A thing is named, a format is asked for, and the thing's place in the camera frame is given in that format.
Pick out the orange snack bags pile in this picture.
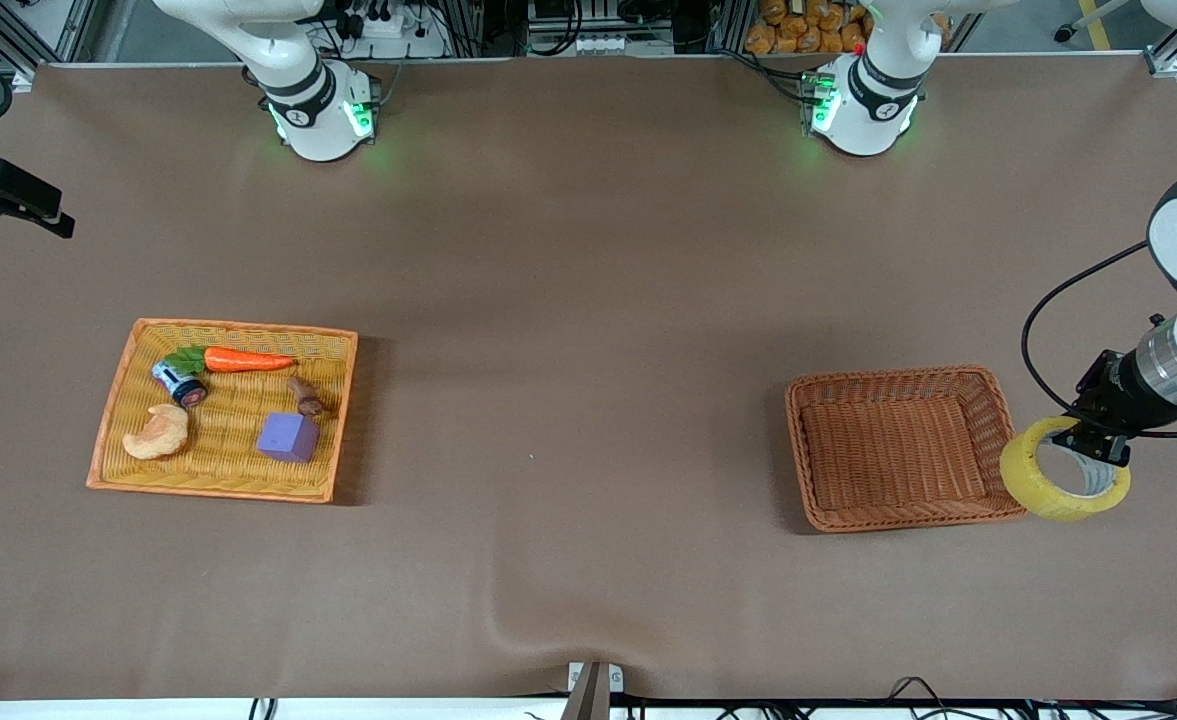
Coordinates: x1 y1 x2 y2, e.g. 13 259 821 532
745 0 871 57

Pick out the brown wicker basket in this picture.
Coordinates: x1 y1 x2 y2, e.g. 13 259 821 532
785 366 1033 533

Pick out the brown toy mushroom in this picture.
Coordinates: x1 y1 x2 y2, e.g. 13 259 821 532
286 375 326 418

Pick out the yellow wicker tray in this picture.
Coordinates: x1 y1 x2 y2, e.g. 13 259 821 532
86 318 360 504

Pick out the toy croissant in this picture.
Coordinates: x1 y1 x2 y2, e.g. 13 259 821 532
122 403 191 461

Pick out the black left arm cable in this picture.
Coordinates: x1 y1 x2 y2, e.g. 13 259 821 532
1022 240 1177 441

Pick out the small blue battery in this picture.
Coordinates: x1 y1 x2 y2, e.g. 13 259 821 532
152 361 209 409

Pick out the yellow tape roll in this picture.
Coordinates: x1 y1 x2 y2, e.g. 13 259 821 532
1000 416 1133 523

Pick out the purple foam cube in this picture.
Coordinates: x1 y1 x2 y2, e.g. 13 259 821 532
256 411 320 464

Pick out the white power strip with plugs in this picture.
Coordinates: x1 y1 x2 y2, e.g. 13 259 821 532
333 0 451 59

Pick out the orange toy carrot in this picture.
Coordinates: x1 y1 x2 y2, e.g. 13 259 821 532
164 345 298 376

